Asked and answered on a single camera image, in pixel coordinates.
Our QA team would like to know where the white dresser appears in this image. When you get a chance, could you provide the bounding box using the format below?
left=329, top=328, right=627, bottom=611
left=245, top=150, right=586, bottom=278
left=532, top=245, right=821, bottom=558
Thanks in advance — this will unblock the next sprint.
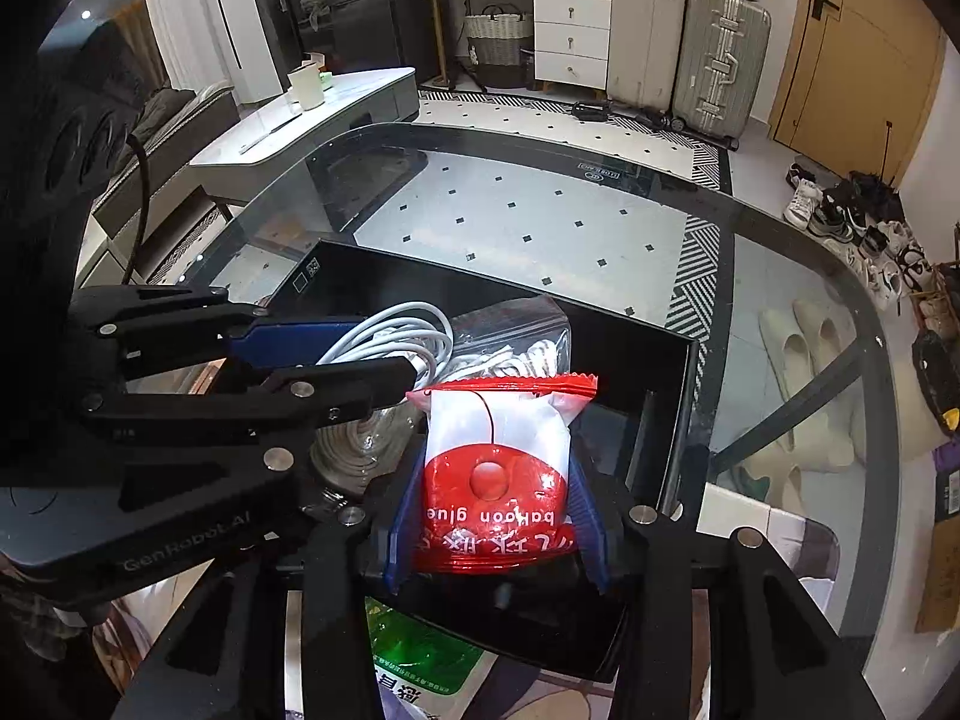
left=401, top=0, right=613, bottom=92

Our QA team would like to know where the purple bag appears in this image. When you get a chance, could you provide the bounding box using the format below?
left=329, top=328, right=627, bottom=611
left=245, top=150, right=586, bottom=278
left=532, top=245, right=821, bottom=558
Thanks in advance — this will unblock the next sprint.
left=932, top=439, right=960, bottom=527

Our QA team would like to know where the white cable bundle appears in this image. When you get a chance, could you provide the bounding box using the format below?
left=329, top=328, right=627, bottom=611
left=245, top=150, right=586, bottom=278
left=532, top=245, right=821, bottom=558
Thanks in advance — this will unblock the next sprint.
left=315, top=302, right=455, bottom=391

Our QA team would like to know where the green white packet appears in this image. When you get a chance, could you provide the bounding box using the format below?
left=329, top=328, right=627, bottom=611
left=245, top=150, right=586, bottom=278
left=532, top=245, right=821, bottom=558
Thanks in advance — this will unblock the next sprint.
left=365, top=596, right=500, bottom=720

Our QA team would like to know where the white cord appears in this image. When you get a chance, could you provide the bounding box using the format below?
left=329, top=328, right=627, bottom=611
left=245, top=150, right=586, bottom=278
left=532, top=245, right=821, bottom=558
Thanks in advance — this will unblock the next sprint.
left=435, top=296, right=575, bottom=391

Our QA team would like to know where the black cardboard box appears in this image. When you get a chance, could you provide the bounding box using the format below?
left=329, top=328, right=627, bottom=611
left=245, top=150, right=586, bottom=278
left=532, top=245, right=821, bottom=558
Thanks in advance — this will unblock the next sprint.
left=266, top=238, right=704, bottom=683

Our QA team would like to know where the wooden door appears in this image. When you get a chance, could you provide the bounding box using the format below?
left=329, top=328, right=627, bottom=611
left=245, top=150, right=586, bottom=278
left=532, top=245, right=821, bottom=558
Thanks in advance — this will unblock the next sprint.
left=772, top=0, right=948, bottom=182

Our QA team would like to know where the silver suitcase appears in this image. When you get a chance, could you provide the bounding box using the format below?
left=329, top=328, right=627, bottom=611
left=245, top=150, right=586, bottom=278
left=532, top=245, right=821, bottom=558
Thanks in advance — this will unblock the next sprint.
left=671, top=0, right=774, bottom=152

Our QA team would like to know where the grey white coffee table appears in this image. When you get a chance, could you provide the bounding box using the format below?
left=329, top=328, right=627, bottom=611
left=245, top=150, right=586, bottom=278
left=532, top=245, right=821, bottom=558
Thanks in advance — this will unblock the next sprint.
left=187, top=66, right=419, bottom=206

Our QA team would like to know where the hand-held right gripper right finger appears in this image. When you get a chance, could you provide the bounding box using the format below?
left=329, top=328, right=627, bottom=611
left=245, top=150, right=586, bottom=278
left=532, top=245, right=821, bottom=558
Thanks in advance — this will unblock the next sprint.
left=568, top=463, right=887, bottom=720

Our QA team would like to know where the open cardboard box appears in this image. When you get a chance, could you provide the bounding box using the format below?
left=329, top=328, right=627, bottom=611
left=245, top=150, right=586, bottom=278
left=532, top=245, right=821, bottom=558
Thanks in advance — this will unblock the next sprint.
left=915, top=525, right=960, bottom=635

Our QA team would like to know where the printed table mat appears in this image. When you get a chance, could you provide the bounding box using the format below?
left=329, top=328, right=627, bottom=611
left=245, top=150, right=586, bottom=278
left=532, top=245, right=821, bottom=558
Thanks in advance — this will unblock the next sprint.
left=105, top=480, right=841, bottom=720

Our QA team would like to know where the grey fridge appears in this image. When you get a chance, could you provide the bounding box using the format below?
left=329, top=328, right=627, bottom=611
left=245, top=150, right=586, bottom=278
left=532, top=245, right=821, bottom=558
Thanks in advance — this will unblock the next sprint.
left=330, top=0, right=444, bottom=81

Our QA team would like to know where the black cable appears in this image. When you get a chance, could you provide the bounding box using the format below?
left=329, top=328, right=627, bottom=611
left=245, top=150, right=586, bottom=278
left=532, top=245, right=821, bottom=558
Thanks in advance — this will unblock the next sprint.
left=122, top=133, right=152, bottom=287

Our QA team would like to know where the red white packet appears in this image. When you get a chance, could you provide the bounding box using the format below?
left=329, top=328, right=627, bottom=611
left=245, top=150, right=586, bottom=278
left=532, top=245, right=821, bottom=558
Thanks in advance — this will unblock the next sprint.
left=405, top=373, right=601, bottom=577

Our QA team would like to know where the beige suitcase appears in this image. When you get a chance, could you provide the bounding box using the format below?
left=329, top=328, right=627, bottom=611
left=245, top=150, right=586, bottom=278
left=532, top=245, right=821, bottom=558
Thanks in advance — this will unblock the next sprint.
left=606, top=0, right=690, bottom=116

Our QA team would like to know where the thin white pen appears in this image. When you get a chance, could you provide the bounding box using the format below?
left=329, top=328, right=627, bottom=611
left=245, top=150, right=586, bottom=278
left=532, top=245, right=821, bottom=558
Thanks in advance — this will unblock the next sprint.
left=240, top=117, right=301, bottom=156

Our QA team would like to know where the striped rug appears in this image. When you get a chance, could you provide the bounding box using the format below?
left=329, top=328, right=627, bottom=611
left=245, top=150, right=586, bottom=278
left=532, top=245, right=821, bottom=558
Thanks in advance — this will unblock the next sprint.
left=416, top=88, right=733, bottom=335

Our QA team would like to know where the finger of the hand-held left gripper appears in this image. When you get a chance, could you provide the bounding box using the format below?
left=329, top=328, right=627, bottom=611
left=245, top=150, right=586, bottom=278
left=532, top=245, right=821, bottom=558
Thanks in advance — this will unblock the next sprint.
left=69, top=285, right=362, bottom=385
left=75, top=355, right=424, bottom=512

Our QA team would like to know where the white curtain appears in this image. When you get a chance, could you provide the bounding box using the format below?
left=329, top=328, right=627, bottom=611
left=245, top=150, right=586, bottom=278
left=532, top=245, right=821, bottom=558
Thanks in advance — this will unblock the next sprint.
left=139, top=0, right=200, bottom=92

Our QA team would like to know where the pile of loose shoes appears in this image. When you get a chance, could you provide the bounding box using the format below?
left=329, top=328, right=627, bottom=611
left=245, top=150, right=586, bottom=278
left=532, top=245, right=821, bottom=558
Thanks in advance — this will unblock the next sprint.
left=784, top=156, right=939, bottom=302

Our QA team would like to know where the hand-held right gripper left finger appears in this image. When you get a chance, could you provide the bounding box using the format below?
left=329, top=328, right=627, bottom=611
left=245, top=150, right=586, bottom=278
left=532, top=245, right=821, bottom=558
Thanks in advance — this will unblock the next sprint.
left=112, top=456, right=422, bottom=720

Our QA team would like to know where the white cup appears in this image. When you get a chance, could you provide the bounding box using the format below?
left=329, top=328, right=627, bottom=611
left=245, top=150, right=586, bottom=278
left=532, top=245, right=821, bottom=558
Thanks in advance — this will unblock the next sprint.
left=289, top=64, right=326, bottom=113

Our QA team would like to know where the white floor air conditioner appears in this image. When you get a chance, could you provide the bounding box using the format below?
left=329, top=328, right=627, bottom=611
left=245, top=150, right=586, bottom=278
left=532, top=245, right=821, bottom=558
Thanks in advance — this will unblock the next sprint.
left=191, top=0, right=283, bottom=105

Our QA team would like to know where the black umbrella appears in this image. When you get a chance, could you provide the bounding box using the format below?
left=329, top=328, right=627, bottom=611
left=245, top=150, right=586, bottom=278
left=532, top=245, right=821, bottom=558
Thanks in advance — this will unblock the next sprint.
left=847, top=120, right=905, bottom=219

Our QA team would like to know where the woven basket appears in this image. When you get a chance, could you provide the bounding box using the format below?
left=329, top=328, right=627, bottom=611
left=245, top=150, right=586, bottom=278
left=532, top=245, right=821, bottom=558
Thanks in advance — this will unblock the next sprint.
left=465, top=6, right=536, bottom=89

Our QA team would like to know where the cream slipper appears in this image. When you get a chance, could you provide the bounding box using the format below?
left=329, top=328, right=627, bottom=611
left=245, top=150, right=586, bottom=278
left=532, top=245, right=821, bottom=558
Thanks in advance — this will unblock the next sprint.
left=731, top=420, right=857, bottom=512

